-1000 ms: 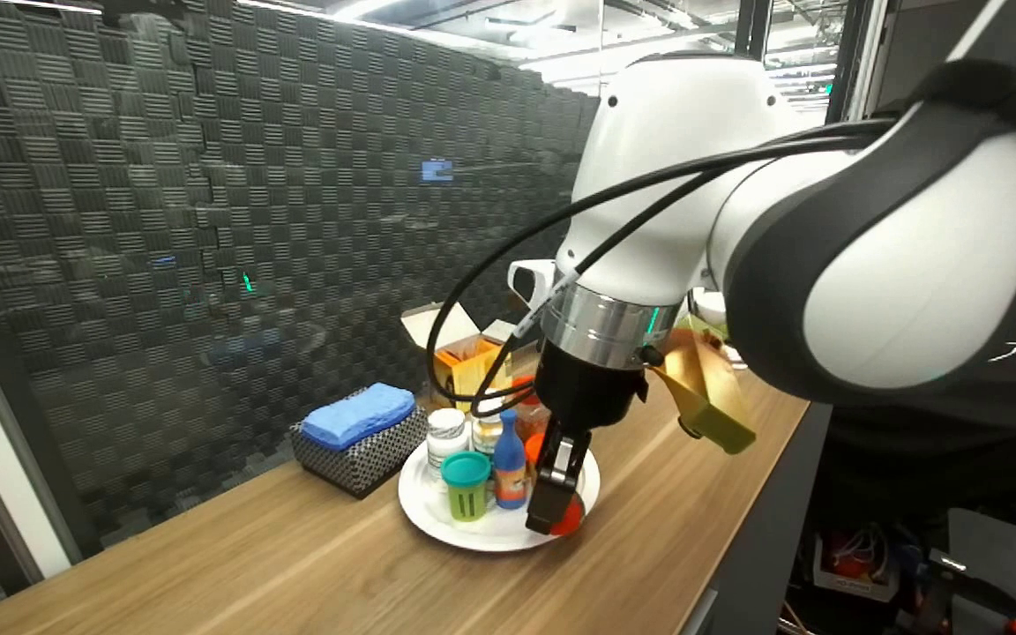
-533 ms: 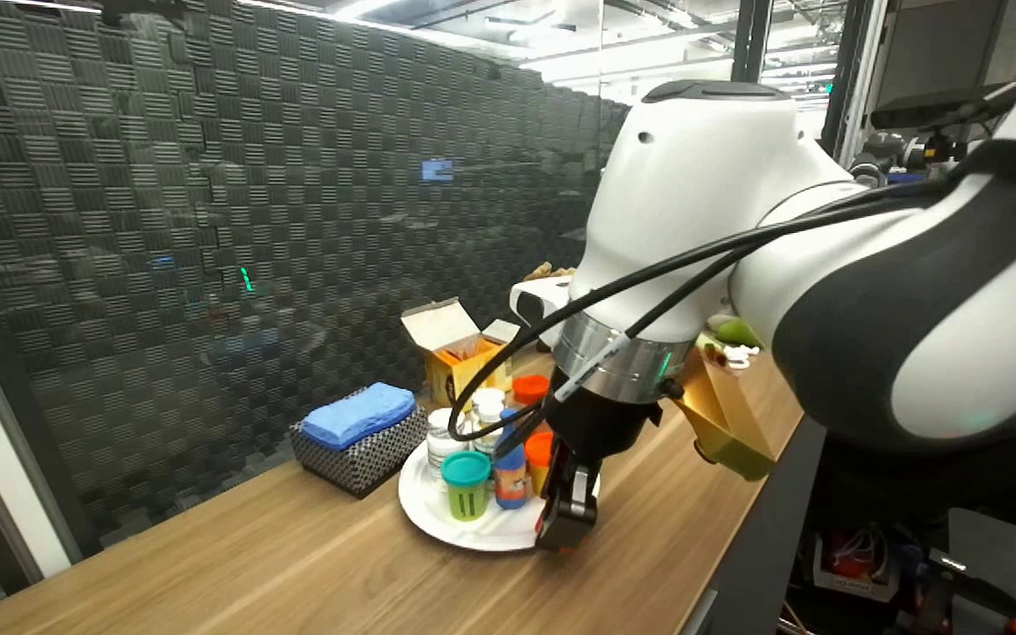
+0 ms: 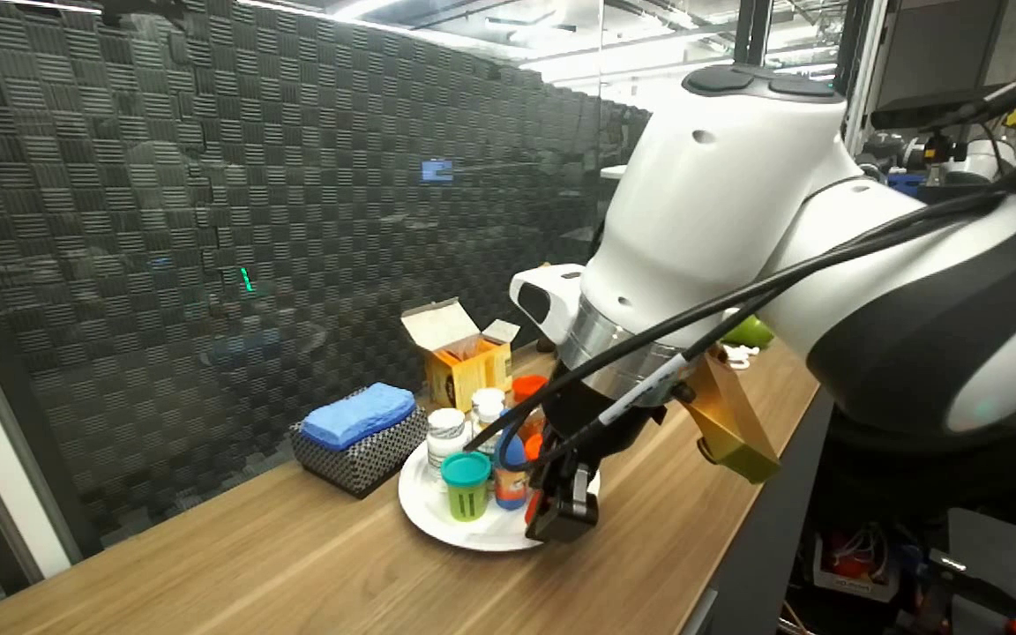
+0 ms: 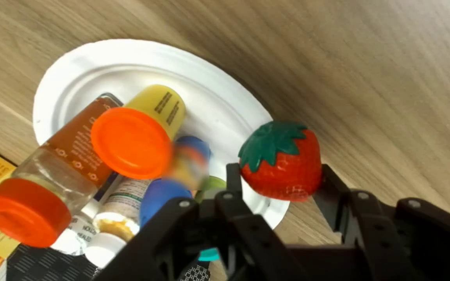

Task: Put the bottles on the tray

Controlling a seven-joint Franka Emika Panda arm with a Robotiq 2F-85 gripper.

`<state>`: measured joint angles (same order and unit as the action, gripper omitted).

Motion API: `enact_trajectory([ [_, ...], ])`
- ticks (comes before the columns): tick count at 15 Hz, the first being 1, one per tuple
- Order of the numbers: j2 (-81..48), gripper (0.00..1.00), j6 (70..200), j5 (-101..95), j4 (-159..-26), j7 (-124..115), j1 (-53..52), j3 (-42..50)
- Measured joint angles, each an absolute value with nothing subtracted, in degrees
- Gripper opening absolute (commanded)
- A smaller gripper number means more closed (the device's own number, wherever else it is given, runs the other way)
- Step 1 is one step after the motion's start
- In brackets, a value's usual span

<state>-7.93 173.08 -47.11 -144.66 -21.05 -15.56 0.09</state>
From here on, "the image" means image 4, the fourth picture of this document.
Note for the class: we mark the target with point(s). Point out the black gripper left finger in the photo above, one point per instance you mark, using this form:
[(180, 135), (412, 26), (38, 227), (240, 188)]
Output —
[(246, 240)]

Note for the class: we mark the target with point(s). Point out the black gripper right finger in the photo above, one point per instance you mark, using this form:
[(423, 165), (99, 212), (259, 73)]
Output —
[(387, 240)]

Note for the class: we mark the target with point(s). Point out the orange red ball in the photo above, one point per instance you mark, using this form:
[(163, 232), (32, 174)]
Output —
[(282, 162)]

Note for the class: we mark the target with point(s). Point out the blue toy bottle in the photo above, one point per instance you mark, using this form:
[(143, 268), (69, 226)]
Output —
[(179, 173)]

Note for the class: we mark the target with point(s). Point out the white bottle green label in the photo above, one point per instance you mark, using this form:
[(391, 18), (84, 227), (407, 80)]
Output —
[(124, 201)]

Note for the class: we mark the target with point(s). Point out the yellow tub orange lid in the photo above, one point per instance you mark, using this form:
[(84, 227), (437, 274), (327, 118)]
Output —
[(132, 141)]

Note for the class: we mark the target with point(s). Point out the spice bottle orange lid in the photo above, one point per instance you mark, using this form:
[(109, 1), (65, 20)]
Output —
[(54, 177)]

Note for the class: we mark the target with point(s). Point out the white paper plate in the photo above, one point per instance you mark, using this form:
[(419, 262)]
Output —
[(219, 104)]

